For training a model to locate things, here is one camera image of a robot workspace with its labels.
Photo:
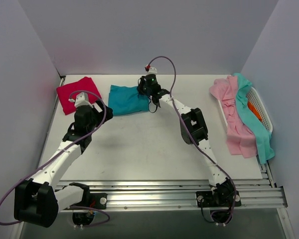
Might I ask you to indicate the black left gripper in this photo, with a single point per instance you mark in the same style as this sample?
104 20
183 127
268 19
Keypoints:
82 115

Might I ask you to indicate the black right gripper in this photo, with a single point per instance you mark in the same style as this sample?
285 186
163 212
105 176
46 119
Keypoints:
144 87

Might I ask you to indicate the teal t shirt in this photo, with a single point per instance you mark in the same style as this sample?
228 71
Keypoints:
126 100

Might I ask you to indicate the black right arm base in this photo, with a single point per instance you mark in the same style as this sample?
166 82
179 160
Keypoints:
209 199

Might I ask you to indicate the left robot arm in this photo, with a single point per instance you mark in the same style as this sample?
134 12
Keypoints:
36 201

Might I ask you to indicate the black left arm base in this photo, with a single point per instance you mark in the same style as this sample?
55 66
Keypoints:
93 200

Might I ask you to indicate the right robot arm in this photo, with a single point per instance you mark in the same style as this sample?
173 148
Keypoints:
194 132

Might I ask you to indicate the folded red t shirt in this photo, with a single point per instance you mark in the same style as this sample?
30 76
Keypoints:
71 90

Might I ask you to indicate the orange garment in basket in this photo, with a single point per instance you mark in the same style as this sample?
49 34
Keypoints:
254 111

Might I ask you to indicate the white plastic laundry basket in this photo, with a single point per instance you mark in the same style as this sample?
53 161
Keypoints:
254 98

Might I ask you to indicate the pink t shirt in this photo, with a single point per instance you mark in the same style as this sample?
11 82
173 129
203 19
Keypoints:
240 140

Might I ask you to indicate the light turquoise t shirt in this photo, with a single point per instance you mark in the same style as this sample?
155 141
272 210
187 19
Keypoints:
262 135

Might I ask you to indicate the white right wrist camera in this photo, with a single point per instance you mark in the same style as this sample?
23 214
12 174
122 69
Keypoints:
150 70

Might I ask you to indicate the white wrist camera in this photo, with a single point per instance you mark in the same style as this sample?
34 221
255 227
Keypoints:
150 70
81 100

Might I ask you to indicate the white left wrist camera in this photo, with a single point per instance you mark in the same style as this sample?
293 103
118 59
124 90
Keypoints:
81 100

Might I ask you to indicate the aluminium mounting rail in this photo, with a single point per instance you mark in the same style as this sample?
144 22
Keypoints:
144 201

